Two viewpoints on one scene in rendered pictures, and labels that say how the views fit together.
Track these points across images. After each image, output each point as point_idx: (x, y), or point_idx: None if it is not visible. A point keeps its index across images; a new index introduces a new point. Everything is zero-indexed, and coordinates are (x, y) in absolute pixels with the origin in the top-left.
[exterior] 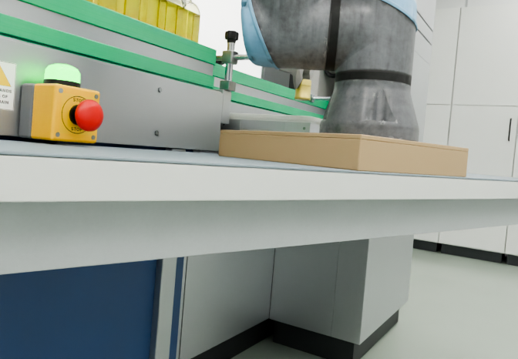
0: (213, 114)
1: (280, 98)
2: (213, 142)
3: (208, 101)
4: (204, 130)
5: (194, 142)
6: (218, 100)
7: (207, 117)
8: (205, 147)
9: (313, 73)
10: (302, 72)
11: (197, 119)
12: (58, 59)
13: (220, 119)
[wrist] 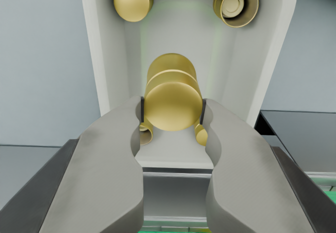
0: (303, 143)
1: None
2: (278, 117)
3: (332, 157)
4: (307, 127)
5: (315, 117)
6: (307, 160)
7: (314, 139)
8: (290, 113)
9: (98, 121)
10: (215, 118)
11: (333, 136)
12: None
13: (283, 139)
